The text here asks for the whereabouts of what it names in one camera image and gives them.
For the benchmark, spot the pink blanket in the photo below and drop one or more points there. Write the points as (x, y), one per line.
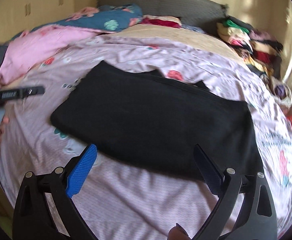
(25, 52)

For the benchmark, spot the bag with purple cloth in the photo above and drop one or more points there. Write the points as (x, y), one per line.
(280, 92)

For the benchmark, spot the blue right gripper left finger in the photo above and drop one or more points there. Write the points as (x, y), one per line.
(80, 170)

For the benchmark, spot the red and cream pillow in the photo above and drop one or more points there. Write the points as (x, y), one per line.
(164, 21)

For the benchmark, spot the right stack folded clothes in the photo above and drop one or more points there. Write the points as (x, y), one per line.
(267, 50)

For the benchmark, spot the pink strawberry print duvet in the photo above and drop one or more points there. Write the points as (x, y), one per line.
(123, 201)

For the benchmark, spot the beige blanket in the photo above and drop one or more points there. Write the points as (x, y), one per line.
(188, 37)

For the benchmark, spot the stack folded clothes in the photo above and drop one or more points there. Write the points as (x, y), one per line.
(234, 35)
(267, 50)

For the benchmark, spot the cream wardrobe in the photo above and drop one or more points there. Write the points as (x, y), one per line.
(19, 15)

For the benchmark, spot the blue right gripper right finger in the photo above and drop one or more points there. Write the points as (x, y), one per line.
(211, 174)

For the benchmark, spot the left hand painted nails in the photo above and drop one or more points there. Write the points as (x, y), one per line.
(4, 121)

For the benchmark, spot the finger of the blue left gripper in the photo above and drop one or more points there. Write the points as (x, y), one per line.
(32, 91)

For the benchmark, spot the black sweater orange cuffs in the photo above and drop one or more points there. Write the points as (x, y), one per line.
(152, 122)

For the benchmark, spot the grey quilted headboard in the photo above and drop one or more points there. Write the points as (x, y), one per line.
(204, 14)

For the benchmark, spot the teal floral leaf quilt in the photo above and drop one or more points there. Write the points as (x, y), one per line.
(90, 22)

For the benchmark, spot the left stack folded clothes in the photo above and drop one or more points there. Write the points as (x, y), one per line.
(234, 35)

